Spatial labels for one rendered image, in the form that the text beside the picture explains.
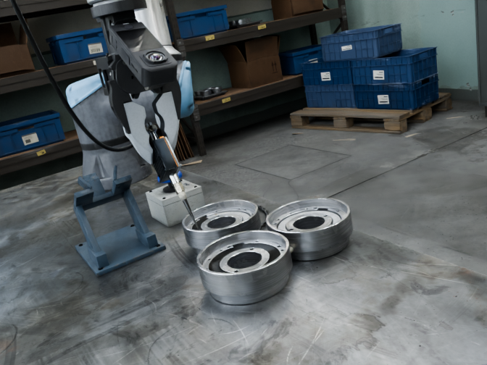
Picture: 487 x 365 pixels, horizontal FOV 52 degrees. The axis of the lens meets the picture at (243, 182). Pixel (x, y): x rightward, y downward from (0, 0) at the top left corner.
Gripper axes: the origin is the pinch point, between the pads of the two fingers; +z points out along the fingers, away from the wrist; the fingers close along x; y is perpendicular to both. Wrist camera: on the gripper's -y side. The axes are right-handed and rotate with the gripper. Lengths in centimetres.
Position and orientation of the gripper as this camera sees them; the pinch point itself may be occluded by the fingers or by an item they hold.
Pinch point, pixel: (160, 152)
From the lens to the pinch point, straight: 69.8
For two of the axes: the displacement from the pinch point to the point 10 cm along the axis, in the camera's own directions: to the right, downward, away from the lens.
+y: -5.1, -1.8, 8.4
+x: -8.4, 3.1, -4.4
